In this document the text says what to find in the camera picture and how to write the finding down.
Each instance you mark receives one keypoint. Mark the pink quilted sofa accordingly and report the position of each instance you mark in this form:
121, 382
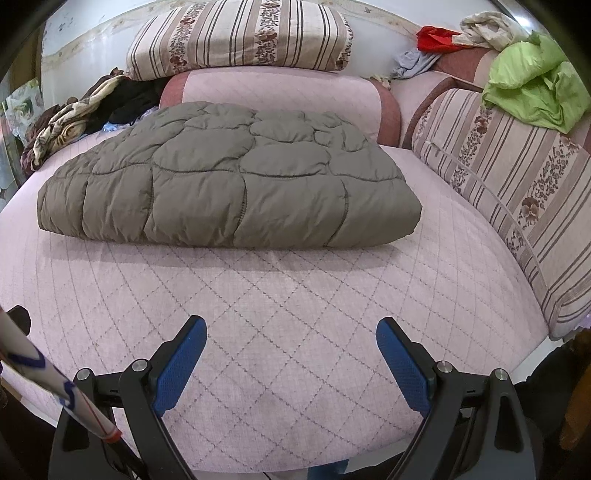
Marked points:
277, 314

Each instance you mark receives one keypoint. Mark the black cloth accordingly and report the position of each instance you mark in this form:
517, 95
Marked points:
134, 104

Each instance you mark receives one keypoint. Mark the red cloth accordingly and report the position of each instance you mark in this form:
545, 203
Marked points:
434, 39

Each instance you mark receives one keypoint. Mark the cream cloth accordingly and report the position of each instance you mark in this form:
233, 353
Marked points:
494, 27

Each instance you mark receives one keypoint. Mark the wall poster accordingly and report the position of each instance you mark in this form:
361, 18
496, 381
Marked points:
21, 120

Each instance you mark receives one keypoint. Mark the long striped floral cushion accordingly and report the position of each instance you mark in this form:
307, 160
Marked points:
517, 175

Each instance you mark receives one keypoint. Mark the grey-blue cloth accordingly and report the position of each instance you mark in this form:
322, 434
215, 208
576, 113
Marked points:
413, 62

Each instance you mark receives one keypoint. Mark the brown patterned blanket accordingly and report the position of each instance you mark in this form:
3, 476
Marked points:
64, 124

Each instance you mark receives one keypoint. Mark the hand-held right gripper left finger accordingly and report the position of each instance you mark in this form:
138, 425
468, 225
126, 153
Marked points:
180, 364

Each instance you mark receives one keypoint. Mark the olive padded jacket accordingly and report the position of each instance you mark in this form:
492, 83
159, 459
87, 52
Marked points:
207, 184

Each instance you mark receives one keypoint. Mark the striped floral pillow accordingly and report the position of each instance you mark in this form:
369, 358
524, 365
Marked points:
240, 37

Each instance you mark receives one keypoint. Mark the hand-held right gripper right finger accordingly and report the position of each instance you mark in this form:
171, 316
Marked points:
404, 364

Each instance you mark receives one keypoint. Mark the light green cloth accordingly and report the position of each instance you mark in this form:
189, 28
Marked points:
531, 87

